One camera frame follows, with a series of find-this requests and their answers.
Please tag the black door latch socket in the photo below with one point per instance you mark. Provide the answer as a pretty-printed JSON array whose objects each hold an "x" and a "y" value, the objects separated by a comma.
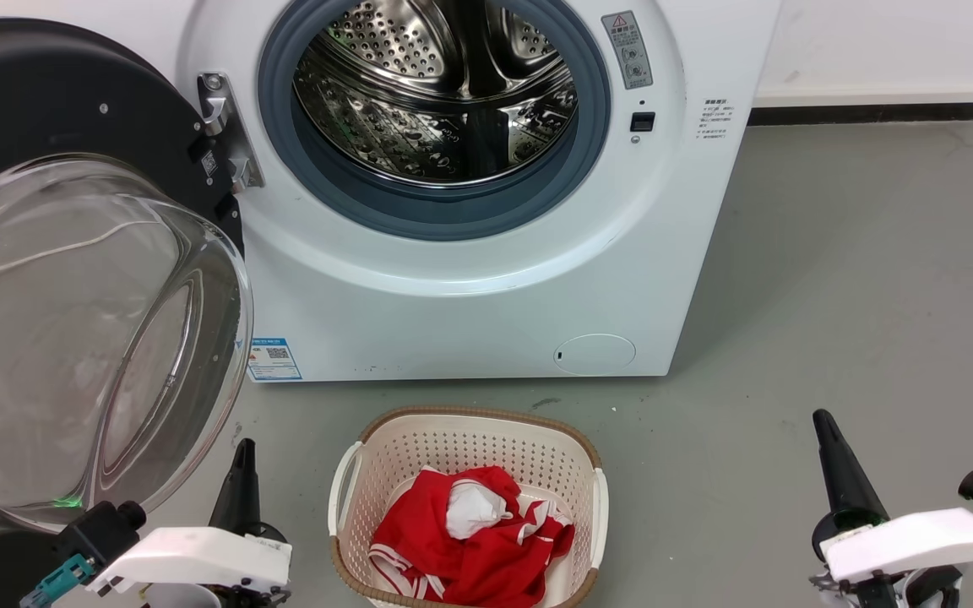
[{"x": 642, "y": 122}]

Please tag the black round glass washer door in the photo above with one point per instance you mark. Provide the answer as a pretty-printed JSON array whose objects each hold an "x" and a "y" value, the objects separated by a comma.
[{"x": 47, "y": 110}]

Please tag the perforated steel washer drum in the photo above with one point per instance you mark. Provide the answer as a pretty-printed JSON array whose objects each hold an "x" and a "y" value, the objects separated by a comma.
[{"x": 436, "y": 127}]

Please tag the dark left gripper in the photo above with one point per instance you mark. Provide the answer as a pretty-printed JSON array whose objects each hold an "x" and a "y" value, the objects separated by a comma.
[{"x": 225, "y": 598}]

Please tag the grey warning sticker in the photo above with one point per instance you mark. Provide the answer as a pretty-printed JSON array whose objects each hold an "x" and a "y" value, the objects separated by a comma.
[{"x": 628, "y": 51}]

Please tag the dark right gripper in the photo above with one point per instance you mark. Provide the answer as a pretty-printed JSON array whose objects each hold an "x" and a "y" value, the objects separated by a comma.
[{"x": 883, "y": 591}]

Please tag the white wall ledge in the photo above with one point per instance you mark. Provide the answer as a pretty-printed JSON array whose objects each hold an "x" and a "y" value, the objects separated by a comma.
[{"x": 875, "y": 94}]

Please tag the white perforated laundry basket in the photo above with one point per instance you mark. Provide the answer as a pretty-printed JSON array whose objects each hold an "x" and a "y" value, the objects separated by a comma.
[{"x": 461, "y": 443}]

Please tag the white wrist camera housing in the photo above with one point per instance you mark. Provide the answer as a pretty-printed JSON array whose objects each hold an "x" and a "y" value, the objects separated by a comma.
[
  {"x": 917, "y": 540},
  {"x": 199, "y": 557}
]

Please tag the white crumpled garment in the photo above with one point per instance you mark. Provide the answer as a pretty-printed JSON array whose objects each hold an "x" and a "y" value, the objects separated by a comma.
[{"x": 471, "y": 511}]

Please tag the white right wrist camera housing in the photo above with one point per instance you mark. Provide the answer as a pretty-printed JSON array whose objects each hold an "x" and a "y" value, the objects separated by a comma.
[{"x": 917, "y": 540}]

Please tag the round white filter cover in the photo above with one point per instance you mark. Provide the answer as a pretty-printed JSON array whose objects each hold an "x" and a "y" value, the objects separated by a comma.
[{"x": 596, "y": 355}]

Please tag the white front-load washing machine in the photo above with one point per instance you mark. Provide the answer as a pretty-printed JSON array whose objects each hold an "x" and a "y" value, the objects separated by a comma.
[{"x": 470, "y": 304}]

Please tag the blue energy label sticker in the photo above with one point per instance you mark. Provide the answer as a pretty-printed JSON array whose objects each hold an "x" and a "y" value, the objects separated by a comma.
[{"x": 274, "y": 359}]

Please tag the metal door hinge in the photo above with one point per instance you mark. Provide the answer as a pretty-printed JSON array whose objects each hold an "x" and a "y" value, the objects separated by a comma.
[{"x": 229, "y": 127}]

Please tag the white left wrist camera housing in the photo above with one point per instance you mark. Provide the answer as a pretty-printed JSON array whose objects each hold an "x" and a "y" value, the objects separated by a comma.
[{"x": 199, "y": 557}]

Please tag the black left wrist connector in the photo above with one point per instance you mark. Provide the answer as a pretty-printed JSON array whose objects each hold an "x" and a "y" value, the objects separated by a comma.
[{"x": 102, "y": 528}]

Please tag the small printed text label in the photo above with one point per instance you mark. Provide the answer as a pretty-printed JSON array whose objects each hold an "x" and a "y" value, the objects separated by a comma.
[{"x": 714, "y": 118}]

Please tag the red white-striped garment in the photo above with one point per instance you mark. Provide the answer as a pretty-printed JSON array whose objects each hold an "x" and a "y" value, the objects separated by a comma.
[{"x": 486, "y": 570}]

